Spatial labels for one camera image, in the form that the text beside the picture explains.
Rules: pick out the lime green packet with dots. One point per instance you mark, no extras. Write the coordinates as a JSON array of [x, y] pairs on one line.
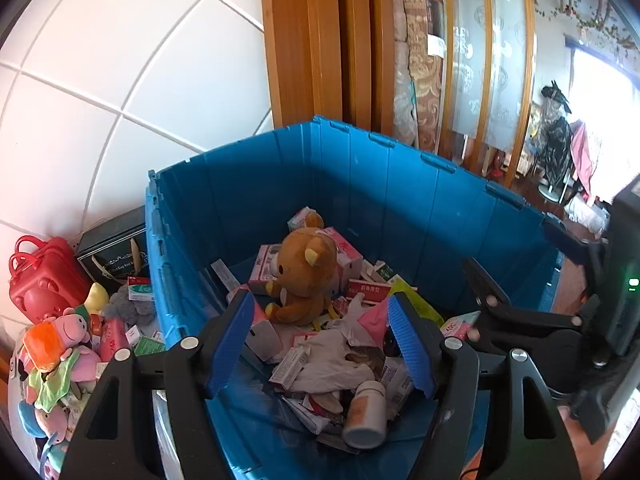
[[422, 307]]

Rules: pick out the wooden door frame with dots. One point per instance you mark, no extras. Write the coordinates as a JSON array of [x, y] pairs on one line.
[[320, 50]]

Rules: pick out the crumpled white plastic bag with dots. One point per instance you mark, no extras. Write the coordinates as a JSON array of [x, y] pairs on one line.
[[325, 360]]

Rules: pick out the black gift box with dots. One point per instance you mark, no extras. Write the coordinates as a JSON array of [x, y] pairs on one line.
[[110, 245]]

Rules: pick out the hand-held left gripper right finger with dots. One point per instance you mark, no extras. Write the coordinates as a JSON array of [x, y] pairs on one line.
[[407, 345]]

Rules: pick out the brown teddy bear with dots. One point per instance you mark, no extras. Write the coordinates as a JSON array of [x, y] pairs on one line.
[[300, 265]]

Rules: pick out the red bear-shaped case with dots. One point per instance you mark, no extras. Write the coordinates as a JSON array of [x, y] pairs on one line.
[[42, 285]]

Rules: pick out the frosted glass sliding door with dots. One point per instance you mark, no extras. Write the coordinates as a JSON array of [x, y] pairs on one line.
[[492, 60]]

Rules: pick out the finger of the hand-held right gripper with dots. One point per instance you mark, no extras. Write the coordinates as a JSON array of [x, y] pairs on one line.
[[590, 260], [550, 332]]

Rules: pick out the blue plastic crate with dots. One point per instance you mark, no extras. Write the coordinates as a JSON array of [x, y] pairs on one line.
[[400, 195]]

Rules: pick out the rolled patterned carpet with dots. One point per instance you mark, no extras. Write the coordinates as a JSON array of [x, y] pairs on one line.
[[425, 70]]

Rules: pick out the white pill bottle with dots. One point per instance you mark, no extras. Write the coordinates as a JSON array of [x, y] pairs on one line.
[[365, 415]]

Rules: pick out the vine wall decoration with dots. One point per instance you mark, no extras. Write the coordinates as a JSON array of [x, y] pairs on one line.
[[595, 15]]

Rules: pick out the black garment on stand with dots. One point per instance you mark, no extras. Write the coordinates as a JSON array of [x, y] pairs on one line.
[[555, 145]]

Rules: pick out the pink cloth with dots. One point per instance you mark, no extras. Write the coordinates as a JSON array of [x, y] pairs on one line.
[[587, 155]]

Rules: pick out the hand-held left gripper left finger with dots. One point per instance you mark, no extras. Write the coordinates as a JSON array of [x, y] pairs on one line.
[[230, 345]]

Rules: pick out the green white carton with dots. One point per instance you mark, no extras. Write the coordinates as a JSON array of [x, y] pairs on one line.
[[141, 290]]

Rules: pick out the pile of small medicine boxes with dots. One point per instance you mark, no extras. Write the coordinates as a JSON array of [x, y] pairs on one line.
[[370, 290]]

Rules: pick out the pile of plush toys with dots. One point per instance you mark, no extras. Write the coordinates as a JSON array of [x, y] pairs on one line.
[[55, 360]]

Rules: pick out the pink tissue packet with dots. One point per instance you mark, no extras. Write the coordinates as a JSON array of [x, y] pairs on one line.
[[112, 340]]

